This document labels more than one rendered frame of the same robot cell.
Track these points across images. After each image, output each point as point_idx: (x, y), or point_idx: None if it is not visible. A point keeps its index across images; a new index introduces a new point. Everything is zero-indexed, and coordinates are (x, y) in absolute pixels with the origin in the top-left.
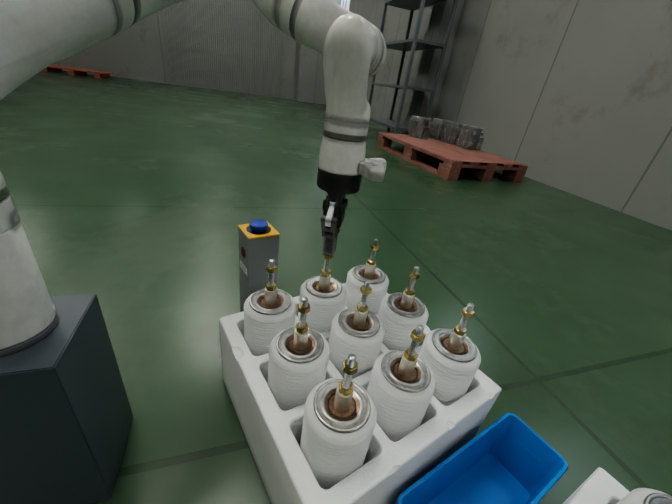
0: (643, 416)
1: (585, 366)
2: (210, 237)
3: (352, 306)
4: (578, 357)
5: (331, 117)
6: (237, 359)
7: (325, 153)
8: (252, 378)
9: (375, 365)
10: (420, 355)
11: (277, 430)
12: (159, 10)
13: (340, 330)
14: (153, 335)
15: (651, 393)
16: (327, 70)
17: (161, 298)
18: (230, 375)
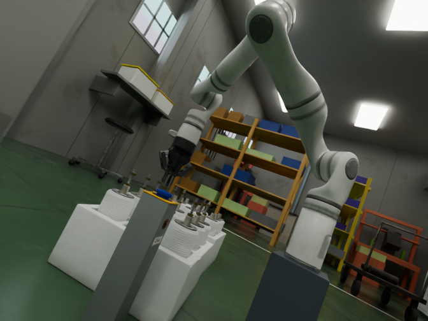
0: (72, 202)
1: (43, 197)
2: None
3: (127, 218)
4: (35, 195)
5: (205, 124)
6: (199, 258)
7: (199, 138)
8: (201, 252)
9: (179, 213)
10: None
11: (206, 248)
12: (277, 88)
13: (175, 214)
14: None
15: (55, 193)
16: (215, 109)
17: None
18: (183, 292)
